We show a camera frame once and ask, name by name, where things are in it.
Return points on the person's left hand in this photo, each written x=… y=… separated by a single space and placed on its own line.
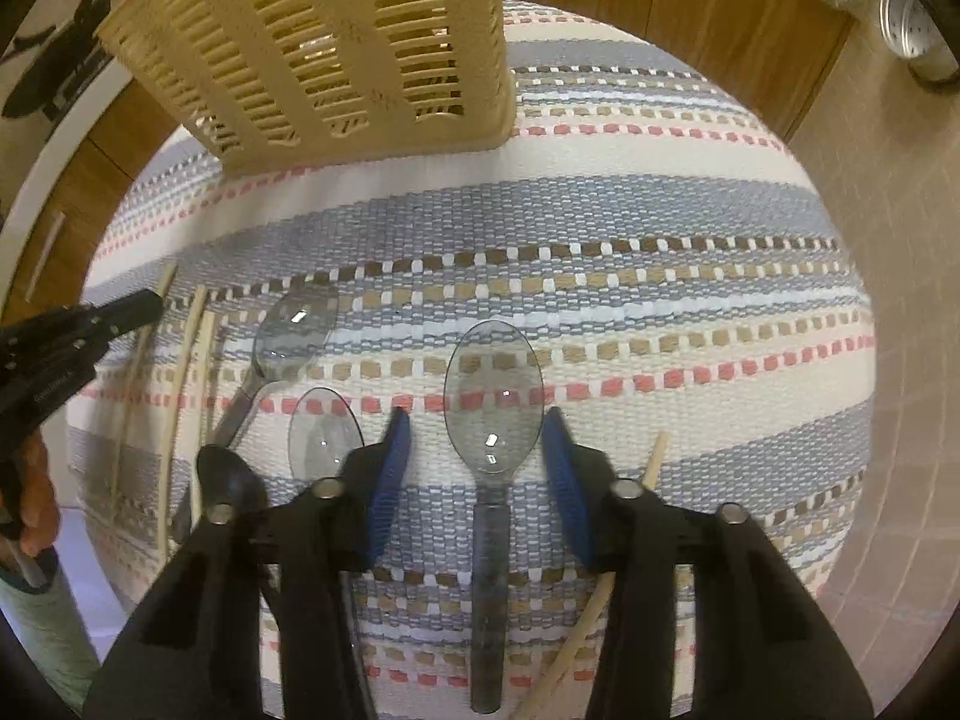
x=37 y=499

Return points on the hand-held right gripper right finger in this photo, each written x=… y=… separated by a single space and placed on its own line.
x=562 y=480

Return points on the beige plastic utensil basket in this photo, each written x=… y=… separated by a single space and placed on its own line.
x=300 y=52

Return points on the wooden chopstick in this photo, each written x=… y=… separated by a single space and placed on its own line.
x=142 y=360
x=204 y=405
x=654 y=461
x=180 y=420

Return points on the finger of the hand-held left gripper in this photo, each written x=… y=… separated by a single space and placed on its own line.
x=124 y=313

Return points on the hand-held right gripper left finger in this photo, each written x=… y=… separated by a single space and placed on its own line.
x=390 y=480

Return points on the clear grey plastic spoon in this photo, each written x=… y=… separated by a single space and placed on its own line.
x=324 y=435
x=296 y=330
x=491 y=390

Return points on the striped woven mat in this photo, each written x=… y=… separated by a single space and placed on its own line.
x=600 y=202

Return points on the dark plastic spoon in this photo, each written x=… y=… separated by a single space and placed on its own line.
x=225 y=472

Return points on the person's left forearm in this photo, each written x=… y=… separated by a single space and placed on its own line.
x=45 y=622

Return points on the black gas stove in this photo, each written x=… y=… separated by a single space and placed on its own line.
x=67 y=52

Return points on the round metal steamer tray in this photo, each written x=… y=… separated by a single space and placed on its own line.
x=911 y=22

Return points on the wooden base cabinet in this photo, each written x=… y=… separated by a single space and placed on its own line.
x=75 y=202
x=675 y=7

